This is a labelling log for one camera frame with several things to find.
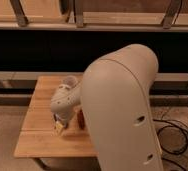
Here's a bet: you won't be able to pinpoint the metal shelf rack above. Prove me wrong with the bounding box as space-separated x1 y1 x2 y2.
0 0 188 32

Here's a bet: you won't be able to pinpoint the black floor cables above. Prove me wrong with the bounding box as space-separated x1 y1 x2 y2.
152 64 188 171

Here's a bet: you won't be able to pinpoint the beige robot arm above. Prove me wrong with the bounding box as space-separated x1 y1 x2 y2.
50 44 163 171

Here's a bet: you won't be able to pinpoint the wooden table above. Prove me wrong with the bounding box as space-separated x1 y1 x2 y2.
14 75 96 158

